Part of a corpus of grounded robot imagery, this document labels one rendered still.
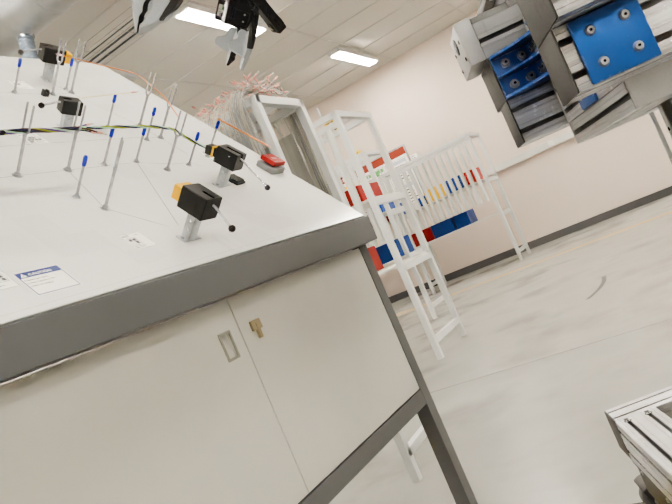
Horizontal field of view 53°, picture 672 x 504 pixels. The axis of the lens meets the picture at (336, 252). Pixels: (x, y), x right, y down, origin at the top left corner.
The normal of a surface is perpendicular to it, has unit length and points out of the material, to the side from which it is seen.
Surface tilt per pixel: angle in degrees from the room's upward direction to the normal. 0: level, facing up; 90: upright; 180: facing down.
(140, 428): 90
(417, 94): 90
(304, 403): 90
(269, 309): 90
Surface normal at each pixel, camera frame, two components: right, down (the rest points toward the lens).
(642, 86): -0.13, 0.02
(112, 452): 0.78, -0.36
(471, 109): -0.43, 0.16
